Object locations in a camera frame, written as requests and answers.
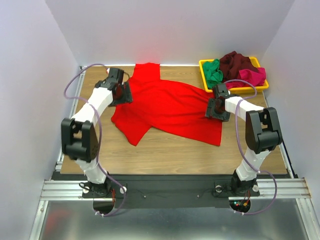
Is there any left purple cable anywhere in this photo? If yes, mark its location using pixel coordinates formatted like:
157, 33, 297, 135
64, 63, 127, 218

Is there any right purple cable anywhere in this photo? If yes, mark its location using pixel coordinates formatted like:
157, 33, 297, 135
223, 79, 278, 217

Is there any green t shirt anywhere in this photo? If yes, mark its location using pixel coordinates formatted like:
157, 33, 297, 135
202, 59, 224, 90

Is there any yellow plastic bin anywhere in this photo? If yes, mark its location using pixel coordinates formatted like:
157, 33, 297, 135
198, 56, 269, 94

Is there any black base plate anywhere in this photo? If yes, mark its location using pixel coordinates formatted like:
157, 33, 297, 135
51, 172, 261, 210

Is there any magenta t shirt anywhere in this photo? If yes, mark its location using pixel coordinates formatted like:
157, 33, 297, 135
219, 67, 267, 90

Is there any aluminium frame rail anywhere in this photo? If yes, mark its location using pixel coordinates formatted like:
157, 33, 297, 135
39, 65, 88, 201

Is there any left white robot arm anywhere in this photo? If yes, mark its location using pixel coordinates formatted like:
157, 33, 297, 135
61, 67, 133, 198

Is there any maroon t shirt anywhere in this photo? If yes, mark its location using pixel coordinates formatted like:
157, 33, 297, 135
219, 51, 259, 82

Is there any purple cable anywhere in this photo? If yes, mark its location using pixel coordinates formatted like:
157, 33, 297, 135
64, 63, 127, 218
223, 79, 278, 217

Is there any red t shirt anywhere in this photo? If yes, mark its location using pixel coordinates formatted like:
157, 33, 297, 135
111, 63, 222, 146

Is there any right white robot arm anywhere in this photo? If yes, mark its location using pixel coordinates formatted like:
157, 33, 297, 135
205, 83, 283, 195

